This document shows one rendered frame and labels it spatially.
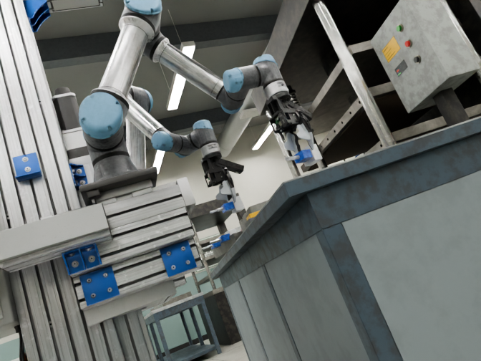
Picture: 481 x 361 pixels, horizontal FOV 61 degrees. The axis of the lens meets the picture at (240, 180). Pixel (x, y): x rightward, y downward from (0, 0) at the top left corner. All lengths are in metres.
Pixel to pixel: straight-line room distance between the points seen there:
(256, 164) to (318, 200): 9.16
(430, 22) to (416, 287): 1.21
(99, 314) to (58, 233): 0.32
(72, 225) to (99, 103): 0.35
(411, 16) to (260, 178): 8.33
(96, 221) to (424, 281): 0.80
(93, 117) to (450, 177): 0.94
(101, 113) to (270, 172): 9.06
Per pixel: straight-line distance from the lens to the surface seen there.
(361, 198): 1.00
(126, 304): 1.33
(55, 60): 5.72
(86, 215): 1.12
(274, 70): 1.41
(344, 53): 2.14
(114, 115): 1.21
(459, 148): 1.19
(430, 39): 1.88
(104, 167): 1.30
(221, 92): 1.48
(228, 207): 1.60
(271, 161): 10.28
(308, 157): 1.31
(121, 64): 1.32
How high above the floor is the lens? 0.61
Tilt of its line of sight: 14 degrees up
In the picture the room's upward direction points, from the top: 22 degrees counter-clockwise
